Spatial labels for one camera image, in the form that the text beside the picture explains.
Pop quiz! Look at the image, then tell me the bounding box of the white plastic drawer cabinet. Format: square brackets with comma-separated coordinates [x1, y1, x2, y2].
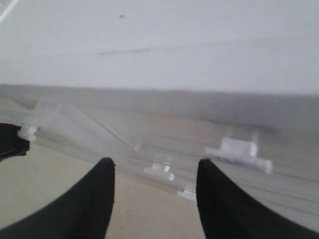
[0, 0, 319, 217]

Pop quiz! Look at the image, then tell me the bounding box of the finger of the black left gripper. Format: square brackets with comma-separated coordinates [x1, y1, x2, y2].
[0, 123, 30, 161]

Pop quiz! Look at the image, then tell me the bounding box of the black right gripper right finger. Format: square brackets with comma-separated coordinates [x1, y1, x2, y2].
[196, 159, 319, 239]

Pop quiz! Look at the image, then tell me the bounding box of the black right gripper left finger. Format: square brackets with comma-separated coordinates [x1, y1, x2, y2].
[0, 158, 115, 239]

